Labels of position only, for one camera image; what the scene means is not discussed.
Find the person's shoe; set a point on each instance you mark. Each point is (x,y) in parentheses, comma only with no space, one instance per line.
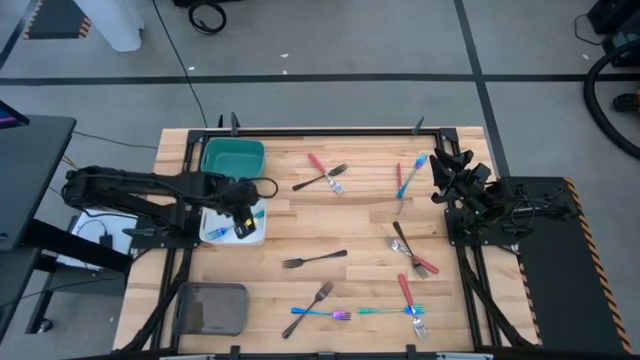
(627,102)

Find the black aluminium table frame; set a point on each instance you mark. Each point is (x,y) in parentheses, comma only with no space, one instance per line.
(310,132)

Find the black metal fork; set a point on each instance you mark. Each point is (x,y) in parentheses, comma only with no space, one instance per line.
(307,183)
(320,295)
(400,234)
(320,257)

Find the small black hazard-striped mat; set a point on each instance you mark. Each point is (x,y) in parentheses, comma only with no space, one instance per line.
(55,20)

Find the monitor screen corner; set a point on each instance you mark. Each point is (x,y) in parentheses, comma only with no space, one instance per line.
(10,117)

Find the white paper sheet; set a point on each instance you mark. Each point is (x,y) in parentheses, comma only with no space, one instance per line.
(120,222)

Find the teal plastic bin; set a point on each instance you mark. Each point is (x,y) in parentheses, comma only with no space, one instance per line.
(232,157)

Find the iridescent rainbow fork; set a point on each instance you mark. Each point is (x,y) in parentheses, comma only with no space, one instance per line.
(222,231)
(342,315)
(380,310)
(412,172)

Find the white plastic bin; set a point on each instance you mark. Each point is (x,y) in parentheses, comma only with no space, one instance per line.
(255,239)

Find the translucent grey plastic bin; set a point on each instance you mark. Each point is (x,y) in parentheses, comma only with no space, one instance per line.
(210,307)

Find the small black power adapter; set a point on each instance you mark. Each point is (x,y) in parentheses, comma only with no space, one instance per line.
(106,240)

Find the white pillar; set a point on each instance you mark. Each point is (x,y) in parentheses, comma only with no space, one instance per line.
(112,25)

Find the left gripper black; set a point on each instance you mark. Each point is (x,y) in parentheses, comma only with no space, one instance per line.
(240,200)

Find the large black hazard-striped mat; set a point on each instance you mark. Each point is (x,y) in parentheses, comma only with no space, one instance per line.
(565,290)

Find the black equipment case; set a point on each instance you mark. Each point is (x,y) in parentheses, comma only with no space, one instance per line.
(617,20)

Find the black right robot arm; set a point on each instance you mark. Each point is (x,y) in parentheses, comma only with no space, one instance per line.
(535,207)

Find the black floor equipment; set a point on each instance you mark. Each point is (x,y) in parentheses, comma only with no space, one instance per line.
(205,2)

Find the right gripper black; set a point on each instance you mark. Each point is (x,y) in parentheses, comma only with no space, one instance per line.
(477,192)

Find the black desk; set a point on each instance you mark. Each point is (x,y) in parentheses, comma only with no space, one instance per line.
(30,175)

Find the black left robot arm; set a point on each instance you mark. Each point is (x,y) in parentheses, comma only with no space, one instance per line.
(125,182)

